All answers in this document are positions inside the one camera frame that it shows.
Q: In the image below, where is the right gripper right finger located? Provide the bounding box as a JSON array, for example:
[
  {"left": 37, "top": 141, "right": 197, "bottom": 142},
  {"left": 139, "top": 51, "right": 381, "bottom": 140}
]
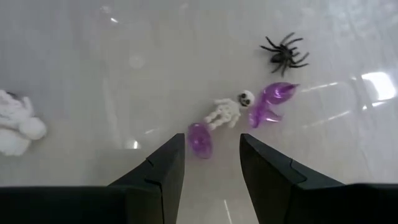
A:
[{"left": 239, "top": 133, "right": 345, "bottom": 224}]

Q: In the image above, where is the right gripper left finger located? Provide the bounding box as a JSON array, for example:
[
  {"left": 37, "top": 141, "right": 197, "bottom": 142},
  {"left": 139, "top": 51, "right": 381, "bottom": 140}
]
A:
[{"left": 108, "top": 133, "right": 186, "bottom": 224}]

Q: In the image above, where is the purple witch hat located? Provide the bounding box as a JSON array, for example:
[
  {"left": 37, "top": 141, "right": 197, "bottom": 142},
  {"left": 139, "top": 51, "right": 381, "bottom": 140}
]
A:
[
  {"left": 187, "top": 121, "right": 214, "bottom": 160},
  {"left": 248, "top": 82, "right": 300, "bottom": 129}
]

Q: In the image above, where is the white plastic skeleton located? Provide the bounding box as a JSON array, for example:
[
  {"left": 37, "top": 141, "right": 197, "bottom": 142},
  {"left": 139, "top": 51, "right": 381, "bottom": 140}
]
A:
[{"left": 203, "top": 90, "right": 256, "bottom": 131}]

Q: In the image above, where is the black plastic spider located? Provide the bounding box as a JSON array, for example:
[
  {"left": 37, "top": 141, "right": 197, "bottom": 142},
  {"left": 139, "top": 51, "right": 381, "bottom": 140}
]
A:
[{"left": 260, "top": 32, "right": 310, "bottom": 77}]

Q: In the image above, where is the white ghost figure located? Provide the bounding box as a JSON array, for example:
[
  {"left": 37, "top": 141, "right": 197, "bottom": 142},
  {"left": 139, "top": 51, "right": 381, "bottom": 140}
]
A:
[{"left": 0, "top": 89, "right": 48, "bottom": 157}]

